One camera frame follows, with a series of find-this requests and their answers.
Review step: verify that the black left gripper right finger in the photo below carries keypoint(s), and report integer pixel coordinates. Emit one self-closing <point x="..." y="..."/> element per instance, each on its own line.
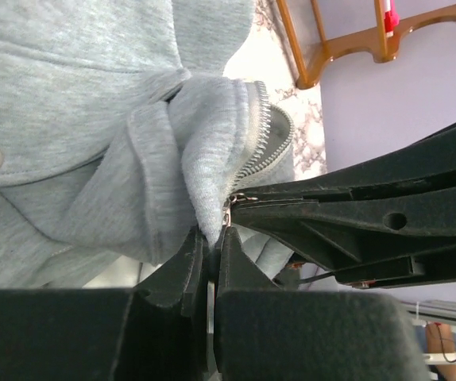
<point x="262" y="332"/>

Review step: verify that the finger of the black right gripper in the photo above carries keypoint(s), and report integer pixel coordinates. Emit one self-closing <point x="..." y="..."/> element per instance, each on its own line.
<point x="366" y="237"/>
<point x="427" y="165"/>

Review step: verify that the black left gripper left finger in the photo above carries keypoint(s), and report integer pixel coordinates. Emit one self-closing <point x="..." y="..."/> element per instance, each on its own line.
<point x="156" y="330"/>

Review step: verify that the grey zip-up jacket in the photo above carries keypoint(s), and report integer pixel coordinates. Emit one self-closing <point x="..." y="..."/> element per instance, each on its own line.
<point x="119" y="132"/>

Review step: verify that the white background shelving unit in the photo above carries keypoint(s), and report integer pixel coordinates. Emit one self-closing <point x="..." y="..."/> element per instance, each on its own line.
<point x="435" y="328"/>

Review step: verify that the wooden two-tier rack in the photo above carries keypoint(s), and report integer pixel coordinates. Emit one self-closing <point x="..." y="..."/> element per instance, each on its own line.
<point x="373" y="40"/>

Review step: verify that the pink highlighter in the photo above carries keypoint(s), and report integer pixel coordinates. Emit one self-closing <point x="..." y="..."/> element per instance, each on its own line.
<point x="391" y="17"/>

